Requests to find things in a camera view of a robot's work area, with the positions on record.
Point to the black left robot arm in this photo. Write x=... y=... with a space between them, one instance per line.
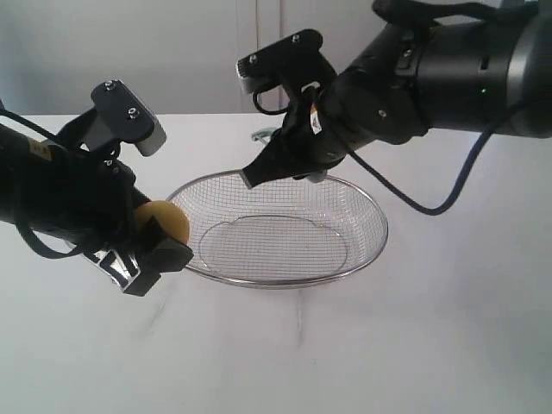
x=27 y=190

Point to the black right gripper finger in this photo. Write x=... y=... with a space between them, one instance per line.
x=271 y=164

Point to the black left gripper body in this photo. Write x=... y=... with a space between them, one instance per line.
x=94 y=199

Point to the teal vegetable peeler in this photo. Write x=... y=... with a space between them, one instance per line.
x=263 y=135

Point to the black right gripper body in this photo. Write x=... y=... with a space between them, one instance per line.
x=304 y=143

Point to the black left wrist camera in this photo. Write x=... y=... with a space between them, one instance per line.
x=117 y=116

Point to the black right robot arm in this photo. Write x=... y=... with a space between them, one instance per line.
x=464 y=66

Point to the yellow lemon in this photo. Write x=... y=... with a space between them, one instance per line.
x=168 y=215

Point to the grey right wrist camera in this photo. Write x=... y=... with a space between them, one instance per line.
x=293 y=62

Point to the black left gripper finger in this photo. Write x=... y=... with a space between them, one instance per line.
x=156 y=253

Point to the metal wire mesh basket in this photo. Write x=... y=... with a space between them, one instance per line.
x=284 y=234

